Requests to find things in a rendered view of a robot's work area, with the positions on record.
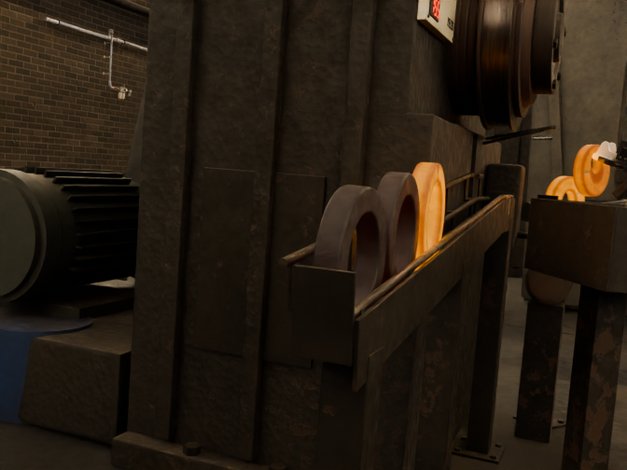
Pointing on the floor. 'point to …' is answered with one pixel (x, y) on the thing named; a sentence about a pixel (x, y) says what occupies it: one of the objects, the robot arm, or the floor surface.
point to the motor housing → (540, 355)
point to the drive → (74, 288)
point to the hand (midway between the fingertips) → (592, 156)
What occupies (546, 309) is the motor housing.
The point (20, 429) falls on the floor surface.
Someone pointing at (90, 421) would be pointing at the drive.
